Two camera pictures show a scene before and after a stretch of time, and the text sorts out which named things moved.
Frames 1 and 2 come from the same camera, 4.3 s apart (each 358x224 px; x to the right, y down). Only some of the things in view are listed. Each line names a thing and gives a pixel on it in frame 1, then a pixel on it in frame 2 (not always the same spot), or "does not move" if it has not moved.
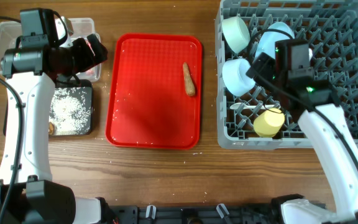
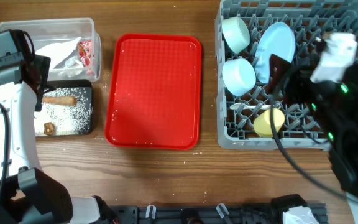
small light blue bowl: (237, 82) does not move
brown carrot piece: (189, 83) → (59, 100)
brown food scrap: (51, 129) does not move
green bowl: (235, 33) does not move
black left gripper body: (76, 58) → (44, 65)
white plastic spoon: (242, 106) does not move
